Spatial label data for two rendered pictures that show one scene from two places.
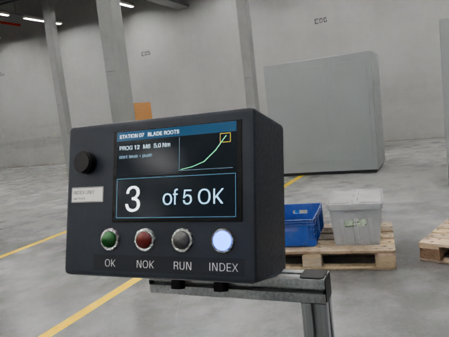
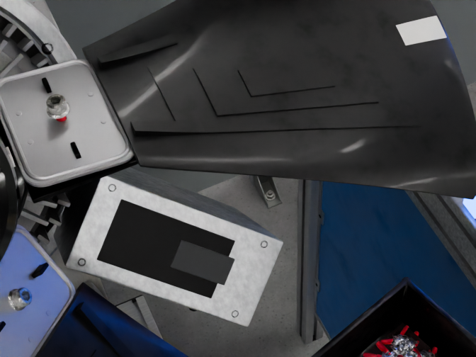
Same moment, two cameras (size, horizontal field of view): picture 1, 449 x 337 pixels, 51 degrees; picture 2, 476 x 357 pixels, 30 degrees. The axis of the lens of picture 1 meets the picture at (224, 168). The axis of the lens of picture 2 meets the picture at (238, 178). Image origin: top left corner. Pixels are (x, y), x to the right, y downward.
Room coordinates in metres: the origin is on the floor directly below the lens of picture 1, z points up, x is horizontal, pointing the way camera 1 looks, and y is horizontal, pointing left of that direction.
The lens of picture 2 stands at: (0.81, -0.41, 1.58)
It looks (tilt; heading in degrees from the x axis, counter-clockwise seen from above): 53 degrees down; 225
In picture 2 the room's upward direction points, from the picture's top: 4 degrees counter-clockwise
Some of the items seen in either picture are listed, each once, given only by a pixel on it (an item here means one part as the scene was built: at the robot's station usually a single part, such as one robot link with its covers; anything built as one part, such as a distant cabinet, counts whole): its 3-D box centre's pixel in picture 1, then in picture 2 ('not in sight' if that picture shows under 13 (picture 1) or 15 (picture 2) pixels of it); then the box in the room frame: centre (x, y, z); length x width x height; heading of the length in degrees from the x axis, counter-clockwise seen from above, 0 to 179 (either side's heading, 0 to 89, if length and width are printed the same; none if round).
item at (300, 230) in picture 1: (295, 224); not in sight; (3.86, -0.54, 0.25); 0.60 x 0.41 x 0.22; 162
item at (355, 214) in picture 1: (357, 215); not in sight; (3.70, -1.02, 0.31); 0.60 x 0.42 x 0.33; 161
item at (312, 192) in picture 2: not in sight; (314, 222); (0.17, -0.87, 0.39); 0.04 x 0.04 x 0.78; 66
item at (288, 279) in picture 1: (234, 282); not in sight; (0.57, 0.00, 1.04); 0.24 x 0.03 x 0.03; 66
